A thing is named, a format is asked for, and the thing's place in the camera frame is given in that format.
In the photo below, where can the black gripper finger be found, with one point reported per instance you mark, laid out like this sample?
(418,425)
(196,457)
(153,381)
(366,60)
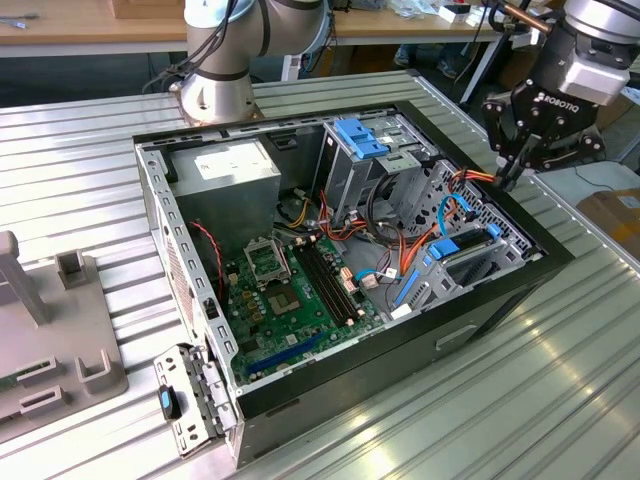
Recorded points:
(570,155)
(492,127)

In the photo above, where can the hard disk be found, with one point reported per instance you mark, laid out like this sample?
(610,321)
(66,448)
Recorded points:
(442,249)

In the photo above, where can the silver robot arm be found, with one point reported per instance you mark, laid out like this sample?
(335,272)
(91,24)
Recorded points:
(215,75)

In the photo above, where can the grey disk bay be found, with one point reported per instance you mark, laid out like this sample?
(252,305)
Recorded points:
(442,282)

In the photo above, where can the white side table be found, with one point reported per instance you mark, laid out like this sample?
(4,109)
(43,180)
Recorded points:
(615,175)

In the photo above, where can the black pole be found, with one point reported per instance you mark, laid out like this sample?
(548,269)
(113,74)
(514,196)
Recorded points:
(477,80)

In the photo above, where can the plain cardboard box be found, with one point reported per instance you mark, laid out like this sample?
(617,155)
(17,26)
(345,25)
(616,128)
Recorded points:
(612,112)

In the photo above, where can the cardboard box with label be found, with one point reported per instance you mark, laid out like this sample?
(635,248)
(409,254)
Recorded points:
(615,225)

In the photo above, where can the copper coloured rod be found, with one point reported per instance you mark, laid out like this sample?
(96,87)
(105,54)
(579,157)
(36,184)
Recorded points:
(525,14)

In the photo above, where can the white box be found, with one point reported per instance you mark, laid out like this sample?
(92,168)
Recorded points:
(480,17)
(452,16)

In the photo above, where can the person's legs blue jeans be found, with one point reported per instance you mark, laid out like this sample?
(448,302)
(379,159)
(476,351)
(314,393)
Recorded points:
(405,55)

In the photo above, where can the blue plastic drive latch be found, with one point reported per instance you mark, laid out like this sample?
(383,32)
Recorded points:
(360,137)

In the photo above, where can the wooden desk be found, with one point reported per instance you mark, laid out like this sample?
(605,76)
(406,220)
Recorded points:
(75,30)
(400,30)

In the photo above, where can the grey metal drive cage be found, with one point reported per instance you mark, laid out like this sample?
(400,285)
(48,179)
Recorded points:
(345,185)

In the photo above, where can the white tag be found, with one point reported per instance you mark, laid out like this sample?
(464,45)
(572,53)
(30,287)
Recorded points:
(400,312)

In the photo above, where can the black RAM slot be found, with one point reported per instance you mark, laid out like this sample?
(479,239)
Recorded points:
(324,285)
(334,277)

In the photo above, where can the black PC case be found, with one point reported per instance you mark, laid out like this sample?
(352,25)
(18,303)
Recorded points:
(400,360)

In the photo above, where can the CPU socket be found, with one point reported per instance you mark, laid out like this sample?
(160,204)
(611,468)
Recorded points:
(284,300)

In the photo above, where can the silver power supply unit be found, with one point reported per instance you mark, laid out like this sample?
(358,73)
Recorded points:
(225,200)

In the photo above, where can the green motherboard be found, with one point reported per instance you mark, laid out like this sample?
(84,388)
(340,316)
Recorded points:
(300,332)

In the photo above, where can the blue expansion slot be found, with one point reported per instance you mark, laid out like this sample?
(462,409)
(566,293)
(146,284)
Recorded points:
(285,354)

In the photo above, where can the wooden box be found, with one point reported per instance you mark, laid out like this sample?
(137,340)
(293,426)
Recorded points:
(145,7)

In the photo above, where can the grey part rack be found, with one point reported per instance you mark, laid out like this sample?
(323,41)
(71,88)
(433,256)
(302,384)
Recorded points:
(65,320)

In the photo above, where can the green RAM stick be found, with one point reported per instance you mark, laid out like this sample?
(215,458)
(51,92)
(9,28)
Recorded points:
(7,384)

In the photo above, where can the silver slot bracket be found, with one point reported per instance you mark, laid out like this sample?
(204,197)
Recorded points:
(172,365)

